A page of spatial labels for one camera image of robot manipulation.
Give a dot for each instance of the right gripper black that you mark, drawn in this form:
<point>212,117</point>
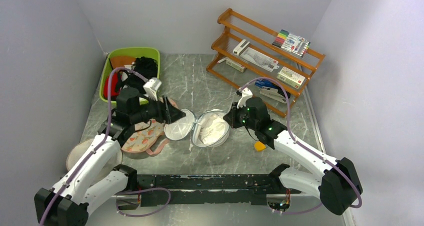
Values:
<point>231,117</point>

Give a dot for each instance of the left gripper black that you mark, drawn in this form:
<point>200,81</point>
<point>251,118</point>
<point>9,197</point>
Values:
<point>166,111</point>

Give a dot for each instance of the white mesh laundry bag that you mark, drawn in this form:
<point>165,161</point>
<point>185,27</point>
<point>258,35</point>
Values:
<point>187,127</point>

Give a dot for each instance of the black lace bra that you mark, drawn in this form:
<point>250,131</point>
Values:
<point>145,66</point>

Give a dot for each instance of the white lace bra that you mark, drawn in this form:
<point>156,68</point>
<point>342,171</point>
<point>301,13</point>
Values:
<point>213,129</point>

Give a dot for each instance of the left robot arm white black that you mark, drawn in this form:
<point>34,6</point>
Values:
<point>75,196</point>

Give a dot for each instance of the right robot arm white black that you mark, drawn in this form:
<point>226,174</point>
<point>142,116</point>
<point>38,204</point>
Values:
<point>334,182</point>

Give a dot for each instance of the floral fabric pad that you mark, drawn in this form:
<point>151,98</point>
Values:
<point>147,139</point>

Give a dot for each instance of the small orange block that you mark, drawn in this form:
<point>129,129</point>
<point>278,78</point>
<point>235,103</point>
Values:
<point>259,146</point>

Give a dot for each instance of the white black stapler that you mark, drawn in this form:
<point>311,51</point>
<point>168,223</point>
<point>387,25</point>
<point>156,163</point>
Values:
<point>274,94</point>

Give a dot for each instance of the small green white box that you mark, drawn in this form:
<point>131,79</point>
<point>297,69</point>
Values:
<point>239,67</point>

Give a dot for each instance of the white pink marker pen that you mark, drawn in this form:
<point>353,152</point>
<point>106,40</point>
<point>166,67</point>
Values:
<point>222,60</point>

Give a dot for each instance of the grey printed flat packet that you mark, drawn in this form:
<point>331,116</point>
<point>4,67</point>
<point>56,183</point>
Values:
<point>259,59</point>

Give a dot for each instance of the red cloth item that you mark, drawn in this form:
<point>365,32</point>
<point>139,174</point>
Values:
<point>113,86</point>

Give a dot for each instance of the wooden two-tier shelf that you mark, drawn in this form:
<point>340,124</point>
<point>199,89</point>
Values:
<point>238,27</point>

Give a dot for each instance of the green plastic basket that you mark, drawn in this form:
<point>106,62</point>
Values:
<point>131,52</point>

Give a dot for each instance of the white black stapler box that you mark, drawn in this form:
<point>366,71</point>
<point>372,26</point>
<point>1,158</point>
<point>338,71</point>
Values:
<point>241,47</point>

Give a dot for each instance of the orange brown cloth item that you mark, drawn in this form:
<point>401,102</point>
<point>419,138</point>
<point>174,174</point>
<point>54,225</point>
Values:
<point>122,61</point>

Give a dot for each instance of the white red box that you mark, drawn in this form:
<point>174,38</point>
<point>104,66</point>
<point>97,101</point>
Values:
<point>290,77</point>

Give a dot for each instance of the coloured marker pen pack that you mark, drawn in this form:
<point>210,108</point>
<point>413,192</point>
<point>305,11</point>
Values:
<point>291,43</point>

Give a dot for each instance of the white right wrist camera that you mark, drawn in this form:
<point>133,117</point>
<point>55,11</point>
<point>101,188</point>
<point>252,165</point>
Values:
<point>244,94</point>

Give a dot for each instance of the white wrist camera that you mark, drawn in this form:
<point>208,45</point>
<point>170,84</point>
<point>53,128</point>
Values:
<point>244,94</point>
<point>151,88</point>

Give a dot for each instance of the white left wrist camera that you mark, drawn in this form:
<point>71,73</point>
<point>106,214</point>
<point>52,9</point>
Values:
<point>151,88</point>

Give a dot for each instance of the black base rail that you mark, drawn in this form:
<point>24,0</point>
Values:
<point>255,189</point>

